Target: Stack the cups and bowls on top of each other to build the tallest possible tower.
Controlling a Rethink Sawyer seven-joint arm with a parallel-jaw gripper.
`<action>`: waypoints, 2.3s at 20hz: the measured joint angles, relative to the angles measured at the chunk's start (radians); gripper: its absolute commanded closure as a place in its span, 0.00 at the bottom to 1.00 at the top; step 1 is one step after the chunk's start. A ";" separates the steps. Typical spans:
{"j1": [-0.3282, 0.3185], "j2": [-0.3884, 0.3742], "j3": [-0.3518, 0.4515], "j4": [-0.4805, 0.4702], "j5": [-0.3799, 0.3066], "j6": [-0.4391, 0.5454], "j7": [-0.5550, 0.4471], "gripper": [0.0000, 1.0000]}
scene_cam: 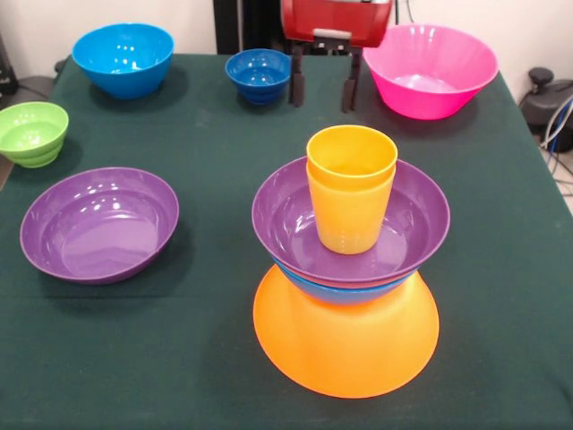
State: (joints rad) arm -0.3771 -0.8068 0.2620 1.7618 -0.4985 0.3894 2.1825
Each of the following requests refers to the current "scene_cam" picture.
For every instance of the dark green tablecloth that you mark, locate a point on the dark green tablecloth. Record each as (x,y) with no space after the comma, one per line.
(112,358)

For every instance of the small green bowl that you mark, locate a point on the small green bowl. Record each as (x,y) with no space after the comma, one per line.
(31,134)

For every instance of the yellow cup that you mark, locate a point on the yellow cup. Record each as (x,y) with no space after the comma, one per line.
(351,224)

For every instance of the small dark blue bowl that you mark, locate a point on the small dark blue bowl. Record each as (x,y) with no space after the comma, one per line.
(257,71)

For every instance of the purple shallow bowl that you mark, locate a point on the purple shallow bowl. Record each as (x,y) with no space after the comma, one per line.
(98,233)
(286,224)

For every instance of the orange cup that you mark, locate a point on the orange cup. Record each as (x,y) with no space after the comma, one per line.
(351,148)

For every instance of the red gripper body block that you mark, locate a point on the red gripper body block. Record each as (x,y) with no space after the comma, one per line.
(331,18)

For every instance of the large orange bowl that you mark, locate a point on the large orange bowl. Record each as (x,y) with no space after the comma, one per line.
(344,349)

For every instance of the large pink bowl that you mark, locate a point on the large pink bowl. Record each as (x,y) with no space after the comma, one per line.
(425,58)

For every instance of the light blue bowl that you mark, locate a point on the light blue bowl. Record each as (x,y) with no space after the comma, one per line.
(123,58)
(349,296)

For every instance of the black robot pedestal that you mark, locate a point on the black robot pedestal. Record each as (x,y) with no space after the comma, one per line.
(250,27)

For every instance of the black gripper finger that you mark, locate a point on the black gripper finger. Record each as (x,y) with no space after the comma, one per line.
(350,85)
(297,80)

